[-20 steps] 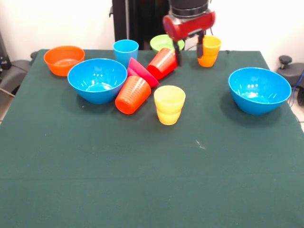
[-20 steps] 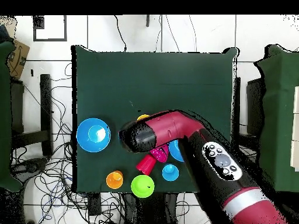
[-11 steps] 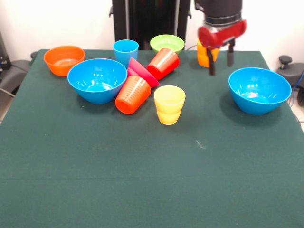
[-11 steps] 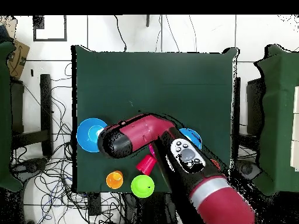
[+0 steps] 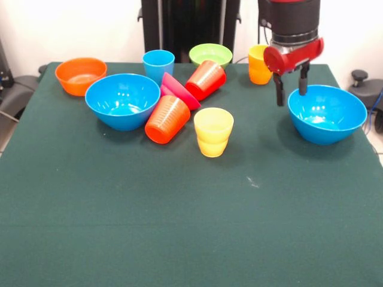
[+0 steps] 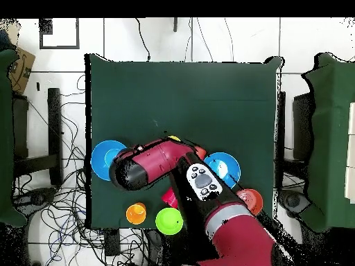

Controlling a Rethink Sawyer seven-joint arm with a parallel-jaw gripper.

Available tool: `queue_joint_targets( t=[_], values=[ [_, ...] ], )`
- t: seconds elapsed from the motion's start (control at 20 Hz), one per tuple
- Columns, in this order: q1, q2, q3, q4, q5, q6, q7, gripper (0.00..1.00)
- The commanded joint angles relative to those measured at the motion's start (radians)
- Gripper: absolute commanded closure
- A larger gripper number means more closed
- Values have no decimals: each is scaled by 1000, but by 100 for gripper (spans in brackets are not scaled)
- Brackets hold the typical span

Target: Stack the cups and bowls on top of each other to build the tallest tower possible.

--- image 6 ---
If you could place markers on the red cup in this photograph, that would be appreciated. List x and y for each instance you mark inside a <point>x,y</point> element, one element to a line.
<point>169,198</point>

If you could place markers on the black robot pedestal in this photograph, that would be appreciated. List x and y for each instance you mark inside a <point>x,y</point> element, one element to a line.
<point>160,249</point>

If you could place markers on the black square floor frame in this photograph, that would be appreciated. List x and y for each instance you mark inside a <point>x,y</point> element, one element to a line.
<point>59,47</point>

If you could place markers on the short dark bar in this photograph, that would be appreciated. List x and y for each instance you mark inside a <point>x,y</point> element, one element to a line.
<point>175,25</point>

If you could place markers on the large blue bowl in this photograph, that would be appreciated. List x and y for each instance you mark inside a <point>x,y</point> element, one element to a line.
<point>98,160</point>
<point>230,166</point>

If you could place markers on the grey pedestal foot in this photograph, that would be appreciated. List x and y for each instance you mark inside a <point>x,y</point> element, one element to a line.
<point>36,197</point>
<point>294,201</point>

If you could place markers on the orange bowl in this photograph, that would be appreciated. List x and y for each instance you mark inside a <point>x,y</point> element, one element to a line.
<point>255,201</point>

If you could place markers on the yellow cup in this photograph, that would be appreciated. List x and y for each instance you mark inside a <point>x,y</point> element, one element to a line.
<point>174,138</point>

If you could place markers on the cardboard box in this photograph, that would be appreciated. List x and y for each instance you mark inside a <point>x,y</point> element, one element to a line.
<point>22,69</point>

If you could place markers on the black metal stand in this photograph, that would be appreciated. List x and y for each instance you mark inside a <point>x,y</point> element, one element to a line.
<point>54,124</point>
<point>302,127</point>

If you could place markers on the green cloth side table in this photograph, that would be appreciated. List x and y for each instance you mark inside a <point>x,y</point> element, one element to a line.
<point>5,138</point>
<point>330,138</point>

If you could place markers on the dark green tablecloth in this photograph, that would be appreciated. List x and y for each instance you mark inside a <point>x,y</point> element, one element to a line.
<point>180,97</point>

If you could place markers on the light orange cup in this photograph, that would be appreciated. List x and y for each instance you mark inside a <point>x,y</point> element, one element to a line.
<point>136,214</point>

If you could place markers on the green bowl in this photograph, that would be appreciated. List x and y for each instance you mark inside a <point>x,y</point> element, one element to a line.
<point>169,221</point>

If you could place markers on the black power strip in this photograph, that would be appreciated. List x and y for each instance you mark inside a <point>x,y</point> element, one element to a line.
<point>112,242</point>

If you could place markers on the white box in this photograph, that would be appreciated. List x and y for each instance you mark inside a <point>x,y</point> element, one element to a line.
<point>351,155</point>

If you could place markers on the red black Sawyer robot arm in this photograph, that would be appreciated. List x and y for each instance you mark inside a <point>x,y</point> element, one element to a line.
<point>158,160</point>

